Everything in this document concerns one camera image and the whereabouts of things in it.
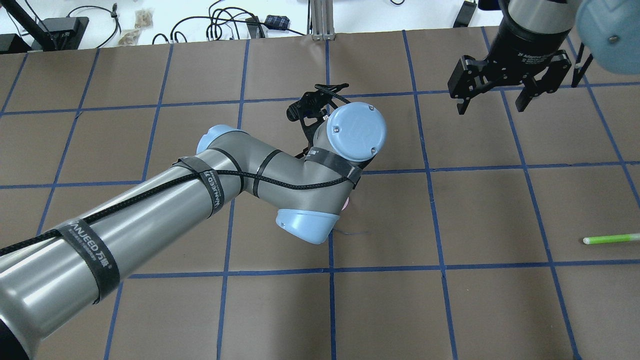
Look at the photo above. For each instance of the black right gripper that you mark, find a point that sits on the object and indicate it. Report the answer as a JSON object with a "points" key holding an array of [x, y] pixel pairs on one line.
{"points": [[520, 50]]}

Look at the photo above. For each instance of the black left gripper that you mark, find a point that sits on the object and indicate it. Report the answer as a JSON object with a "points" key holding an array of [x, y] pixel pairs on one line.
{"points": [[306, 105]]}

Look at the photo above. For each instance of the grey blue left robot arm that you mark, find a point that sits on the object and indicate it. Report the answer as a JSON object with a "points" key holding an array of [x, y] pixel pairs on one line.
{"points": [[47, 280]]}

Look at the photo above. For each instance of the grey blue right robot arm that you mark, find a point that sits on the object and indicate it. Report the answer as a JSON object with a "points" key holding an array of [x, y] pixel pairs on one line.
{"points": [[601, 31]]}

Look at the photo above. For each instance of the pink mesh cup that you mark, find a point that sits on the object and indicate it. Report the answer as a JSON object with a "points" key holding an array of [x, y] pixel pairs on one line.
{"points": [[345, 204]]}

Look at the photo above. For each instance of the black power adapter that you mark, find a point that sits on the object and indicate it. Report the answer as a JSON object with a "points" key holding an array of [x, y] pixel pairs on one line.
{"points": [[465, 14]]}

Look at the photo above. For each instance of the small blue box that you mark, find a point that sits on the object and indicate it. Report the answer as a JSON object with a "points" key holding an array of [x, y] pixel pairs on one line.
{"points": [[277, 22]]}

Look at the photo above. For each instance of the green pen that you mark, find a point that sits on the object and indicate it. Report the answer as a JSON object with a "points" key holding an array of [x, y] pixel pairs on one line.
{"points": [[610, 239]]}

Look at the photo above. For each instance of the snack bag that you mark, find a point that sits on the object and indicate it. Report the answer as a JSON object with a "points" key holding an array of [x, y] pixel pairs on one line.
{"points": [[129, 37], [143, 18]]}

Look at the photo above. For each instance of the aluminium frame post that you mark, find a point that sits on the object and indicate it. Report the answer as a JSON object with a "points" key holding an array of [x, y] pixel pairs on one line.
{"points": [[321, 20]]}

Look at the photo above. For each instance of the black camera stand base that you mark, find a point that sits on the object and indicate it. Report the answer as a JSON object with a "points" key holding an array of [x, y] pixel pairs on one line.
{"points": [[66, 32]]}

